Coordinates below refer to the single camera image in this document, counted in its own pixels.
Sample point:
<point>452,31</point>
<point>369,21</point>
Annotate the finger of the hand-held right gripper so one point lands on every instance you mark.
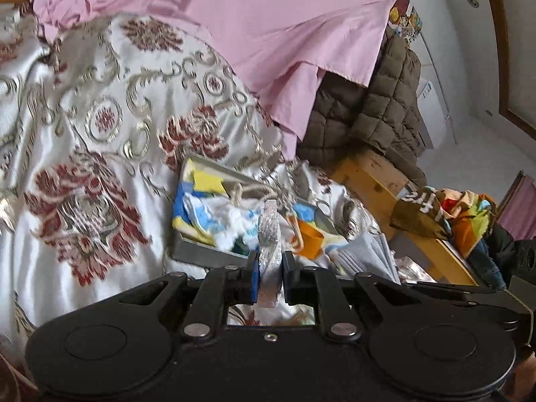
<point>481,297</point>

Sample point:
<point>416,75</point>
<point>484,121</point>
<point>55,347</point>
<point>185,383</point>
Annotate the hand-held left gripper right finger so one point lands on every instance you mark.
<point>288,276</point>

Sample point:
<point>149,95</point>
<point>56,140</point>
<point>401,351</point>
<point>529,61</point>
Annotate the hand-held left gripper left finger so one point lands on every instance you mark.
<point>253,276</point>

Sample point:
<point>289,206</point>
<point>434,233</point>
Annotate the silver patterned sock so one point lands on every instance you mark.
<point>268,251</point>

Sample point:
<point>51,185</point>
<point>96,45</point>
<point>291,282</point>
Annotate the orange cloth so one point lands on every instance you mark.
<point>312,238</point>

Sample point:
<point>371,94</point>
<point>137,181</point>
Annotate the grey metal tray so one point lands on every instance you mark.
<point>197,255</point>

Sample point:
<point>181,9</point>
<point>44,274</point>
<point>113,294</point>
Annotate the white and blue diaper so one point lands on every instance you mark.
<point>217,217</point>

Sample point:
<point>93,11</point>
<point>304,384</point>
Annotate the white cloth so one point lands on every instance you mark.
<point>368,255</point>

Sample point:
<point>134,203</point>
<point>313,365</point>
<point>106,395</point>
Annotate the blue jeans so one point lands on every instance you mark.
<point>485,268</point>

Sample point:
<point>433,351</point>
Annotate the pink curtain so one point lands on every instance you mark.
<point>519,209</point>

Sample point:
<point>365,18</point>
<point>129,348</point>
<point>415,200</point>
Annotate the multicoloured patchwork cloth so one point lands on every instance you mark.
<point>469,226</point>

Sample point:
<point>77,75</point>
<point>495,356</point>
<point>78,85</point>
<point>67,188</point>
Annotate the brown printed cloth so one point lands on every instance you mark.
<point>418,217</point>

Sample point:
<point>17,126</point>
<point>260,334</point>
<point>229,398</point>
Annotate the yellow cartoon printed cloth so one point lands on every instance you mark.
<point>205,180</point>

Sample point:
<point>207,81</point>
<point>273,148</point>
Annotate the white air conditioner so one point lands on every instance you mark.
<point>431,113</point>

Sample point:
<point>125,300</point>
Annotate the brown puffer jacket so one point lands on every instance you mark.
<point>377,104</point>

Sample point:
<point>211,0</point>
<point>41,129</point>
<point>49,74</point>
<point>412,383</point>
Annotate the wooden ceiling trim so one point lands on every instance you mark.
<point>502,50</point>

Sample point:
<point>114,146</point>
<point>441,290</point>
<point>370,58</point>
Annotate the pink bed sheet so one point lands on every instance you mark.
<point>272,29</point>

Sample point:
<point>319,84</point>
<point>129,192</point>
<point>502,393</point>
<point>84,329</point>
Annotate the floral satin blanket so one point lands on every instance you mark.
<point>83,92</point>

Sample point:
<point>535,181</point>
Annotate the wooden bed frame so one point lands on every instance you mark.
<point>372,180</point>

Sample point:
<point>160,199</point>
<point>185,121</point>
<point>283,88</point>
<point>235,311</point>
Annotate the cartoon wall poster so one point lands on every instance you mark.
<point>406,16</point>

